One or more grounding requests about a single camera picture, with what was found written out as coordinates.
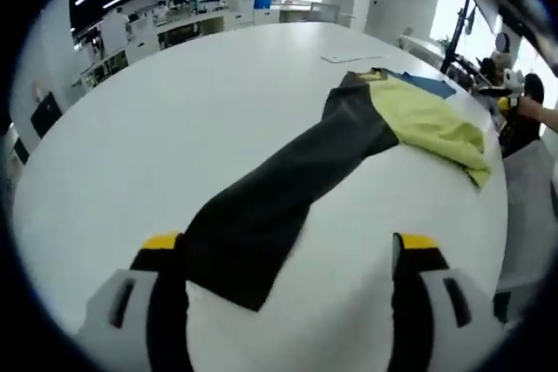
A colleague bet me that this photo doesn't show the yellow and black garment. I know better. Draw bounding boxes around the yellow and black garment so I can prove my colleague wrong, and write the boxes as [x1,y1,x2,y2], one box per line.
[182,67,493,313]

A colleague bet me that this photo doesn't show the black bin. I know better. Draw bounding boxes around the black bin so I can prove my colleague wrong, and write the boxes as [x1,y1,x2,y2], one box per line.
[29,91,65,140]

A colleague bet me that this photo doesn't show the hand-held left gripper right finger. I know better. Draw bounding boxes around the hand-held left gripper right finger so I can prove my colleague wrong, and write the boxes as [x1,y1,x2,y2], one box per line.
[390,232,502,372]

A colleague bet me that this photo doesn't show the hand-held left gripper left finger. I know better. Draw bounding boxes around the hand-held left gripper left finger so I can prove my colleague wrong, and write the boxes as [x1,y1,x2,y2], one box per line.
[76,230,193,372]

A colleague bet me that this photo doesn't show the black stand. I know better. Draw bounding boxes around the black stand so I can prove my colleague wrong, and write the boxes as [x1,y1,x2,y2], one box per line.
[439,0,477,76]

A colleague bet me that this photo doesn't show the white counter cabinets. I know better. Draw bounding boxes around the white counter cabinets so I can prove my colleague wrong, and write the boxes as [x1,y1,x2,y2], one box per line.
[86,1,262,69]

